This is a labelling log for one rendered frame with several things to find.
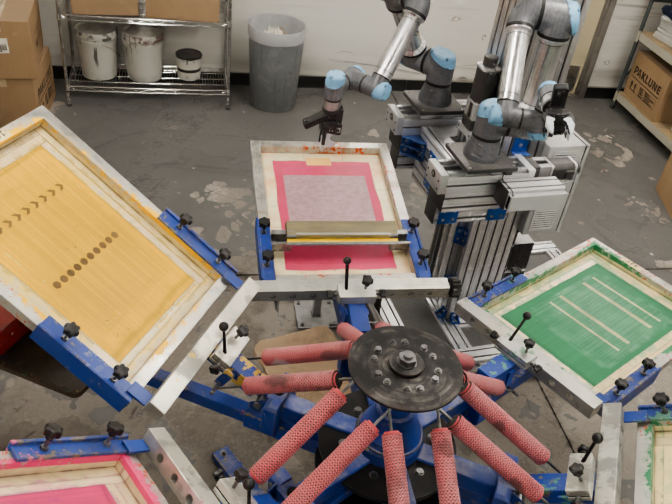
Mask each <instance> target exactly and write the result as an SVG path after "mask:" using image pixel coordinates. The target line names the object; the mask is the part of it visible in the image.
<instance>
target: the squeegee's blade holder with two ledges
mask: <svg viewBox="0 0 672 504"><path fill-rule="evenodd" d="M390 236H391V233H296V239H366V238H390Z"/></svg>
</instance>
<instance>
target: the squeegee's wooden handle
mask: <svg viewBox="0 0 672 504"><path fill-rule="evenodd" d="M285 230H286V240H287V239H296V233H391V236H390V238H398V233H397V228H396V223H395V221H286V223H285Z"/></svg>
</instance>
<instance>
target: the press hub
mask: <svg viewBox="0 0 672 504"><path fill-rule="evenodd" d="M348 369H349V373H350V375H351V378H352V380H353V381H354V383H355V384H356V386H357V387H358V388H359V389H360V390H357V391H354V392H351V393H349V394H346V395H345V396H346V398H347V399H346V401H347V402H346V403H345V404H344V405H343V406H342V407H341V408H340V409H339V410H338V411H339V412H342V413H344V414H347V415H350V416H352V417H355V418H357V421H356V424H355V429H356V428H357V427H358V426H359V425H360V424H361V423H362V422H363V421H364V420H366V421H368V420H370V421H371V422H372V423H374V422H375V421H376V420H377V419H378V418H379V417H380V416H381V415H382V414H383V413H384V412H385V411H386V410H387V408H390V409H392V410H391V418H392V427H393V431H395V430H396V431H399V433H402V438H403V447H404V456H405V465H406V468H407V471H408V475H409V479H410V482H411V486H412V489H413V493H414V496H415V500H416V504H439V497H438V493H436V492H438V489H437V482H436V474H435V467H433V466H431V465H428V464H426V463H423V462H420V461H418V460H417V457H418V456H419V454H420V453H421V450H422V447H423V444H424V443H425V444H428V445H430V446H432V442H431V434H430V432H432V431H433V429H436V428H438V421H435V422H434V423H432V424H430V425H429V426H427V427H426V428H424V429H423V427H422V425H421V423H420V421H419V419H418V418H417V416H416V414H415V413H424V412H430V411H434V410H437V409H440V408H442V407H444V406H446V405H448V404H449V403H451V402H452V401H453V400H454V399H455V398H456V397H457V395H458V394H459V392H460V390H461V388H462V385H463V380H464V373H463V368H462V365H461V362H460V360H459V358H458V356H457V355H456V354H455V352H454V351H453V350H452V349H451V348H450V347H449V346H448V345H447V344H446V343H445V342H443V341H442V340H441V339H439V338H438V337H436V336H434V335H432V334H430V333H428V332H426V331H423V330H420V329H417V328H413V327H408V326H398V325H392V326H383V327H378V328H375V329H372V330H370V331H368V332H366V333H364V334H363V335H361V336H360V337H359V338H358V339H357V340H356V341H355V342H354V343H353V345H352V346H351V349H350V351H349V355H348ZM366 396H367V397H369V398H370V399H371V400H373V401H375V402H376V403H375V404H373V405H372V406H370V407H369V405H368V401H367V397H366ZM376 427H377V428H378V430H379V432H378V433H379V436H378V437H377V438H376V439H375V440H374V441H373V442H372V443H371V444H370V445H369V446H368V447H367V448H366V449H365V450H364V451H363V452H362V454H363V455H364V456H365V457H366V458H367V459H369V460H370V464H368V465H366V466H365V467H363V468H362V469H360V470H359V471H357V472H356V473H354V474H352V475H351V476H349V477H348V478H346V479H345V480H343V481H342V483H341V484H342V485H343V486H344V487H345V488H347V489H348V490H350V491H351V492H353V493H354V494H352V495H350V496H349V497H347V498H346V499H344V500H343V501H341V502H340V503H338V504H382V503H384V504H388V495H387V485H386V475H385V465H384V456H383V446H382V436H381V435H383V434H384V432H386V431H390V429H389V419H388V414H387V415H386V416H385V417H384V418H383V419H382V420H381V421H380V422H379V423H378V424H377V425H376ZM355 429H354V430H355ZM348 436H349V434H346V433H344V432H341V431H338V430H336V429H333V428H330V427H328V426H325V425H323V426H322V427H321V428H320V429H319V432H318V446H319V447H317V448H316V452H315V459H314V468H315V469H316V468H317V467H318V466H319V465H320V464H321V463H322V462H323V461H324V460H325V459H326V458H327V457H328V456H329V455H330V454H331V453H332V452H333V451H334V450H335V449H336V448H337V447H338V446H339V445H340V444H341V443H342V442H343V441H344V440H345V439H346V438H347V437H348Z"/></svg>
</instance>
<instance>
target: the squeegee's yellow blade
mask: <svg viewBox="0 0 672 504"><path fill-rule="evenodd" d="M386 241H398V238H366V239H287V242H386Z"/></svg>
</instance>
